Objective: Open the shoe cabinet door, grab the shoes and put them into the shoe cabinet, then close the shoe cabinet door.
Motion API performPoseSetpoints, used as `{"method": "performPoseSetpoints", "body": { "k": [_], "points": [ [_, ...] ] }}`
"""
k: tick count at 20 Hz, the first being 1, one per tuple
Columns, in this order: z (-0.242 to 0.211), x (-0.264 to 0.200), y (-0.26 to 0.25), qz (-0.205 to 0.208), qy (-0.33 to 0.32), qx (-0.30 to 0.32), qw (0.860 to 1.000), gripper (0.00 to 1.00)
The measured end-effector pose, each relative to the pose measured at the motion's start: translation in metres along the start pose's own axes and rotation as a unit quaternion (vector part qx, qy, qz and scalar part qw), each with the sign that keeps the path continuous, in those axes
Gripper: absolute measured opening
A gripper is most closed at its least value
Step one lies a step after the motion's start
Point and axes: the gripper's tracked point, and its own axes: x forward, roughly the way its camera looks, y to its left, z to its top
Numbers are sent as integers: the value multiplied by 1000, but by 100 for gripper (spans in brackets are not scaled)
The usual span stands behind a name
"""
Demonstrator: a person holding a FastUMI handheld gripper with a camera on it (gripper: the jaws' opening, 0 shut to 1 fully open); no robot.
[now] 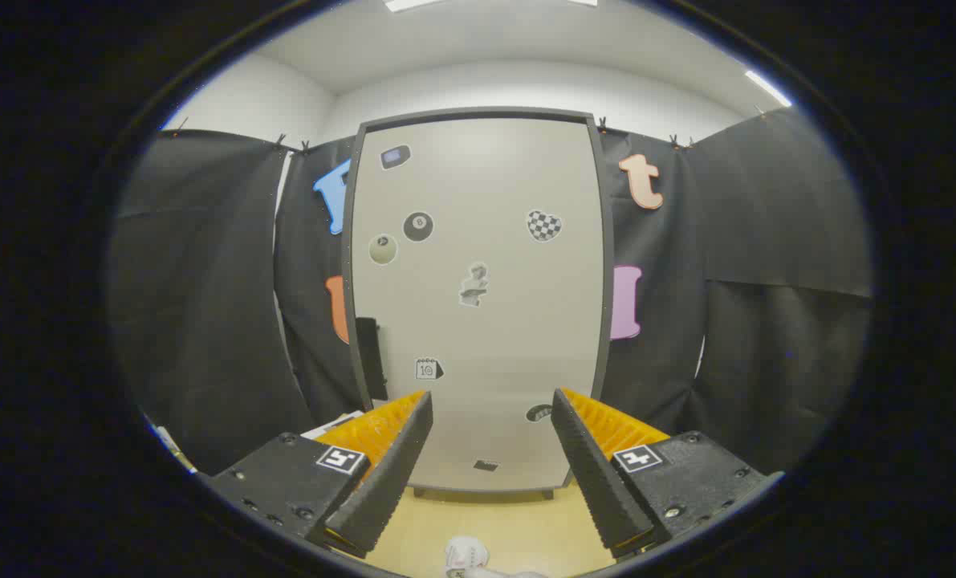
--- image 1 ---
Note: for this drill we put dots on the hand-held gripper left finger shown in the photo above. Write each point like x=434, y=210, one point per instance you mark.
x=381, y=482

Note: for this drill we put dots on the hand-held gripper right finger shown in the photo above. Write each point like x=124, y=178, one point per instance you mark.
x=598, y=482

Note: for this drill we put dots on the white canvas shoe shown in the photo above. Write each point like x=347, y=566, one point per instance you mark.
x=465, y=554

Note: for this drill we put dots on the light grey shoe cabinet door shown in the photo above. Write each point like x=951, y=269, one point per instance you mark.
x=486, y=321

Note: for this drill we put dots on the grey shoe cabinet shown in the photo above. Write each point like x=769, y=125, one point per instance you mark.
x=478, y=113

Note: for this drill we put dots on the white cover book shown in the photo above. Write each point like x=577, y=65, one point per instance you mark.
x=335, y=423

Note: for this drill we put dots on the blue and white object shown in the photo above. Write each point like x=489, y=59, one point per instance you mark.
x=171, y=446

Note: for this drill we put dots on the black backdrop cloth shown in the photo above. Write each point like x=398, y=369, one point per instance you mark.
x=205, y=281

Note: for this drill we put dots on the long ceiling light panel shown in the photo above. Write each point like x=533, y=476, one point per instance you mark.
x=413, y=4

